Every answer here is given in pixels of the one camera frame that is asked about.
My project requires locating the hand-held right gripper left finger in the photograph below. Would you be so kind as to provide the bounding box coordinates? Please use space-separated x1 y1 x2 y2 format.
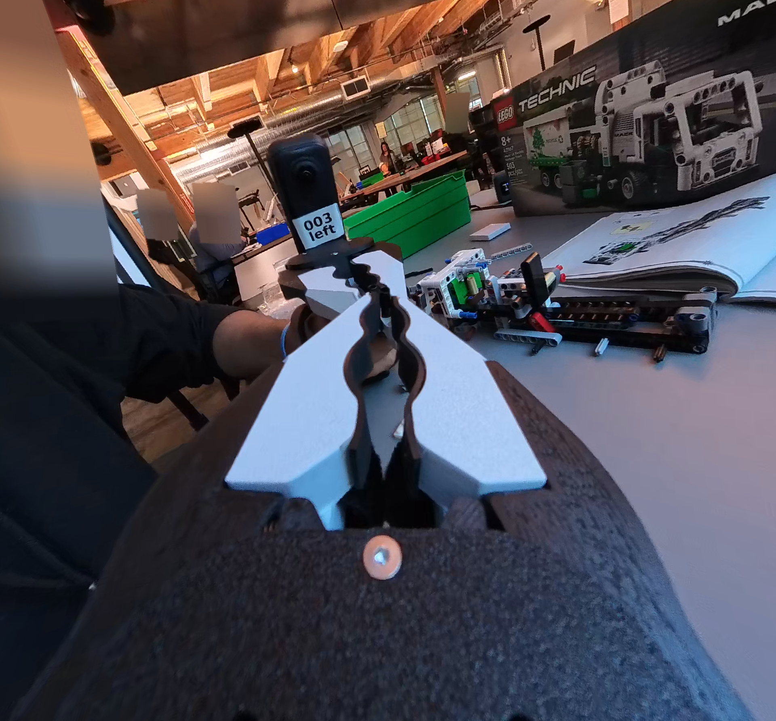
224 294 389 533

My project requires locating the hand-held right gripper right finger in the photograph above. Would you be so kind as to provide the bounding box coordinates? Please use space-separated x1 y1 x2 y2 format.
387 296 548 529

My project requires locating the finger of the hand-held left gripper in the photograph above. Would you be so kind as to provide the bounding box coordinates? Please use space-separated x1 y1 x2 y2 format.
350 250 407 300
299 268 373 326

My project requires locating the person's left forearm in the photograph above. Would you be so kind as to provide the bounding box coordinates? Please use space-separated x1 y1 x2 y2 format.
118 285 289 401

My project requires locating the light grey lego beam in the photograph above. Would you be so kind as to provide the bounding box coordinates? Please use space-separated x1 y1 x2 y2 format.
493 328 563 347

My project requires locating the lego truck chassis assembly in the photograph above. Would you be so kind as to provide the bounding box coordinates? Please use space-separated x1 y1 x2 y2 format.
412 247 719 359

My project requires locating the open lego instruction booklet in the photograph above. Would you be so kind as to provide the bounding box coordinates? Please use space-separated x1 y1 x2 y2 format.
541 172 776 304

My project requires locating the lego set box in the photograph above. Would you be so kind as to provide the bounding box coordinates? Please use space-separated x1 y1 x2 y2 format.
508 0 776 217

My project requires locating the person's left hand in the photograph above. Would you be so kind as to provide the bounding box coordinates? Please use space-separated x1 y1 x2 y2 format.
289 303 332 353

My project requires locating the clear plastic bag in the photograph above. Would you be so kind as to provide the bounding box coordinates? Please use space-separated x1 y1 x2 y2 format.
257 282 295 319

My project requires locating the green plastic bin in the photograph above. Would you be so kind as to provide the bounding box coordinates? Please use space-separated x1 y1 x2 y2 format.
341 168 474 261

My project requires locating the black floor lamp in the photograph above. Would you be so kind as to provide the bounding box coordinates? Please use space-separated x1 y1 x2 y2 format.
523 14 554 70
227 117 274 189

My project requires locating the long wooden table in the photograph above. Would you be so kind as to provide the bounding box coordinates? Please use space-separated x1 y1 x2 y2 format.
339 148 470 198

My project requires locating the black chair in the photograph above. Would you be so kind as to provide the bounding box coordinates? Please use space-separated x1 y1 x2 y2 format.
162 374 241 432

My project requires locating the white black sign board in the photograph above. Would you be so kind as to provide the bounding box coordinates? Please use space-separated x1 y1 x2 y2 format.
108 200 152 286

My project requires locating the person's black hoodie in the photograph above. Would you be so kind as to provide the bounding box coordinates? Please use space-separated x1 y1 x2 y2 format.
0 285 255 721

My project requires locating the silver air duct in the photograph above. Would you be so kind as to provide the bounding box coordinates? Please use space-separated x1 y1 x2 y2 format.
173 82 437 173

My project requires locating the wooden diagonal post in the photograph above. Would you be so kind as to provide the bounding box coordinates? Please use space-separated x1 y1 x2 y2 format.
57 27 195 213

